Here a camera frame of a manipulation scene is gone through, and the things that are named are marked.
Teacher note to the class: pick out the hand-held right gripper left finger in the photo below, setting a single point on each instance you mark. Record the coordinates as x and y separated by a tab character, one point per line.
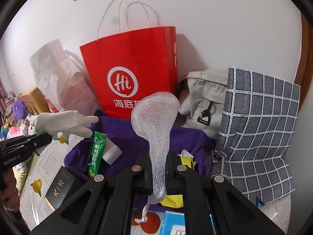
144	176

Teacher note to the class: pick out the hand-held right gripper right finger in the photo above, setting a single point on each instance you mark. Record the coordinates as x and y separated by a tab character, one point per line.
173	178

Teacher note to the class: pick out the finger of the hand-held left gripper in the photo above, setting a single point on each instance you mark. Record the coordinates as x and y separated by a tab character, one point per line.
41	140

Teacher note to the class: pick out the white glove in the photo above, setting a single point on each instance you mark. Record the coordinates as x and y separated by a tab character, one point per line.
68	122

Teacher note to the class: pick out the white mesh net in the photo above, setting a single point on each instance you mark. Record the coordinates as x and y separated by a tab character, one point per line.
154	112

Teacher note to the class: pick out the person's left hand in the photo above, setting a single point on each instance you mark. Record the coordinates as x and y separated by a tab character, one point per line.
11	191

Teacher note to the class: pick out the fruit print paper sheet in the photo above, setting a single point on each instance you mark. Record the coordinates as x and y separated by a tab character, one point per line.
49	156

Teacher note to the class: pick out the floral print cloth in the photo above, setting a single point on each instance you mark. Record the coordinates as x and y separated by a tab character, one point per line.
31	124

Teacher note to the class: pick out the yellow packet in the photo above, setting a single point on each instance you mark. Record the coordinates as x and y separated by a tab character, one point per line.
187	162

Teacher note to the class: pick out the purple towel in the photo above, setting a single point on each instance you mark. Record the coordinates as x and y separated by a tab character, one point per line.
137	146

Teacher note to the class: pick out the purple plush toy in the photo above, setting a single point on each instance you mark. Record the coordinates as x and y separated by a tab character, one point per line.
20	110

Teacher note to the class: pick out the white foam block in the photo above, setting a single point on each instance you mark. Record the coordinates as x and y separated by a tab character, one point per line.
111	154

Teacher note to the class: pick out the blue and white box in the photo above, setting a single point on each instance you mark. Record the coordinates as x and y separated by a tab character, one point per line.
173	222

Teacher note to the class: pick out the black box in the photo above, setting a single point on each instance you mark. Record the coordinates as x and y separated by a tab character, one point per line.
61	186

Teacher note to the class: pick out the tomato print packet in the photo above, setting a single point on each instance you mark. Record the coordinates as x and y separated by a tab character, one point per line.
151	225

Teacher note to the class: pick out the green sachet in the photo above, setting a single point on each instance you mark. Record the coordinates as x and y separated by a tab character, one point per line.
96	151

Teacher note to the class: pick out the clear plastic bag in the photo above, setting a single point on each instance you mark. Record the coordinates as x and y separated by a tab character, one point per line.
61	78

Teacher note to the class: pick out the beige backpack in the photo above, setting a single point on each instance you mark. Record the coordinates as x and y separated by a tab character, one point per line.
207	90

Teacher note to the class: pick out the grey checked pillow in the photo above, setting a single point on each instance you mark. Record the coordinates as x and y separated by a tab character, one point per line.
256	127

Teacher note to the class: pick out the red paper bag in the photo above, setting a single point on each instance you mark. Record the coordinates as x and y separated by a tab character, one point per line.
146	53

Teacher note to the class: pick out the wooden bed frame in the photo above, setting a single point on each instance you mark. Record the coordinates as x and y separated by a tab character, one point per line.
36	98

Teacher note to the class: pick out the brown wooden door frame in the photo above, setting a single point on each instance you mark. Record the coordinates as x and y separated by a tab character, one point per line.
305	66

